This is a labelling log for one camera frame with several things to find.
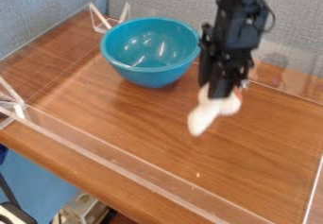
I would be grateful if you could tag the clear acrylic tray walls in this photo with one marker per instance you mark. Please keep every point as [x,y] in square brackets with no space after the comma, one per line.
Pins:
[115,138]

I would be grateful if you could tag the black stand leg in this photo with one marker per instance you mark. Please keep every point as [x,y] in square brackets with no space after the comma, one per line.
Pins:
[11,212]

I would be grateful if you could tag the blue bowl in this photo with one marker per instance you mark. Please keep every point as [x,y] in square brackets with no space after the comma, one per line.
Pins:
[151,50]

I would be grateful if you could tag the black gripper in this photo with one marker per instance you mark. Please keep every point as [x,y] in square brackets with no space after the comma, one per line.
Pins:
[226,45]

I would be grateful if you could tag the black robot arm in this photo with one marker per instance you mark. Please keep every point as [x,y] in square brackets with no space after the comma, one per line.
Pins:
[228,43]

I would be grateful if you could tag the white power strip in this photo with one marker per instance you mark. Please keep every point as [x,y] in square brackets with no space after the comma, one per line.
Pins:
[82,210]

